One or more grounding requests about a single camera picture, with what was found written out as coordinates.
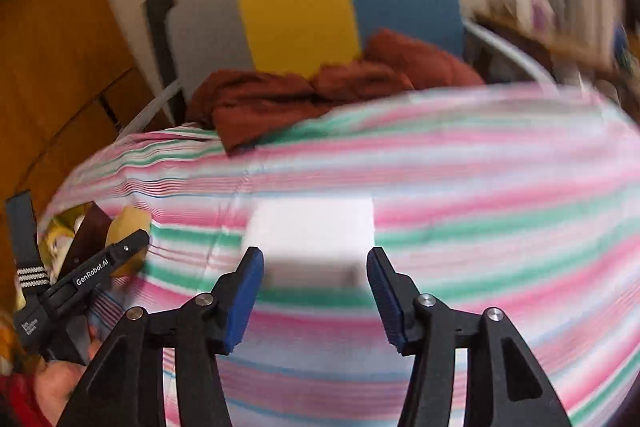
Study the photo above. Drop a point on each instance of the white sponge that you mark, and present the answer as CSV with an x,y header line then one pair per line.
x,y
310,237

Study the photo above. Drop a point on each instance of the pink green striped tablecloth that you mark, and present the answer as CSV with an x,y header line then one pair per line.
x,y
450,207

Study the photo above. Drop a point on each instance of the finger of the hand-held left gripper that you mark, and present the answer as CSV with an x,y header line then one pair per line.
x,y
127,247

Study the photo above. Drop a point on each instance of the wooden wardrobe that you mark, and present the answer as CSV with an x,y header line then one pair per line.
x,y
50,57

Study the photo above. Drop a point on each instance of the person's left hand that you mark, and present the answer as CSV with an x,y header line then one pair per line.
x,y
55,387

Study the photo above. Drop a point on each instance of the wooden desk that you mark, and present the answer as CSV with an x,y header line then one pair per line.
x,y
575,47

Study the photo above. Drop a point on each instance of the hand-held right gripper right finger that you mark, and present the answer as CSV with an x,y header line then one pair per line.
x,y
385,302

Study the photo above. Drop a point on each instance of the person's left forearm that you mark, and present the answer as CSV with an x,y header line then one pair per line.
x,y
17,407

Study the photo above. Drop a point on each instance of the rust brown jacket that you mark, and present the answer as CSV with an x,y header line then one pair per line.
x,y
280,102

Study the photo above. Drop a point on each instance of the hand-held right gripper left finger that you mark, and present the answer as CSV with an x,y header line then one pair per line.
x,y
245,302

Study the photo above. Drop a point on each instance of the grey yellow blue armchair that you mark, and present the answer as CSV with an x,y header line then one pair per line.
x,y
290,7

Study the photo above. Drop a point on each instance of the yellow sponge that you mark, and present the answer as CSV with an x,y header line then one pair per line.
x,y
127,222

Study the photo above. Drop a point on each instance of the square metal tin box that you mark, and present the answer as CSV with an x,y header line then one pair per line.
x,y
90,232

